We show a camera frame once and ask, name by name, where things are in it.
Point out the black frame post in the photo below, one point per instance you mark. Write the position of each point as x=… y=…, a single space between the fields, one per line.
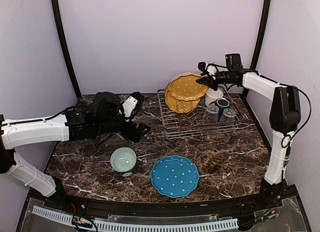
x=64 y=47
x=261 y=33

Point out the metal wire dish rack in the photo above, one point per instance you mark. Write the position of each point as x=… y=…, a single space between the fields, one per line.
x=198 y=122

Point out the white slotted cable duct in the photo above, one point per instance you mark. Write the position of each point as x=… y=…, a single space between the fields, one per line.
x=139 y=223

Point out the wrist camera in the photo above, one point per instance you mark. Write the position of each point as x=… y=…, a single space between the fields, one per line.
x=131 y=106
x=208 y=69

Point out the dark blue ceramic mug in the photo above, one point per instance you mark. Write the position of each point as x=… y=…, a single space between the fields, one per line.
x=222 y=104

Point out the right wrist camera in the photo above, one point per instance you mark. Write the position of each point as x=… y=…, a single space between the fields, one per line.
x=208 y=69

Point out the right black frame post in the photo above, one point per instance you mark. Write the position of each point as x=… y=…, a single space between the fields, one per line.
x=261 y=33

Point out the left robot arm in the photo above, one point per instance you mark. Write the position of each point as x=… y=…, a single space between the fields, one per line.
x=107 y=113

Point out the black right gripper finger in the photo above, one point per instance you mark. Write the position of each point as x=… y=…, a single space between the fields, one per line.
x=207 y=81
x=214 y=86

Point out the green ceramic bowl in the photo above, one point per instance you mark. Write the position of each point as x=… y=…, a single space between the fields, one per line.
x=124 y=161

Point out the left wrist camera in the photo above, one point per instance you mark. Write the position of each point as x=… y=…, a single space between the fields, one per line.
x=131 y=106

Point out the blue plate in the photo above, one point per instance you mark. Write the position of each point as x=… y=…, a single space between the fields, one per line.
x=174 y=176

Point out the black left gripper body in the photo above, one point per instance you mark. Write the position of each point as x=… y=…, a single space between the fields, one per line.
x=128 y=134

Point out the cream ceramic mug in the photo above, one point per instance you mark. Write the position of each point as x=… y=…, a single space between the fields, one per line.
x=212 y=95

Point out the left black frame post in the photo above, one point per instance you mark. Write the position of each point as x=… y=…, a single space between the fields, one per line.
x=64 y=47

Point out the clear drinking glass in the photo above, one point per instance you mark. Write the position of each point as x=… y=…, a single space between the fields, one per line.
x=212 y=113
x=228 y=115

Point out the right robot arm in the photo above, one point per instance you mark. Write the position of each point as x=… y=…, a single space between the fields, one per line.
x=285 y=112

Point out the black front rail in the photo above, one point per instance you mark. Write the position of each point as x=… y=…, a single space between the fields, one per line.
x=242 y=207

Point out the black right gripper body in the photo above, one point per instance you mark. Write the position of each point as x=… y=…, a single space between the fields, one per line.
x=228 y=77

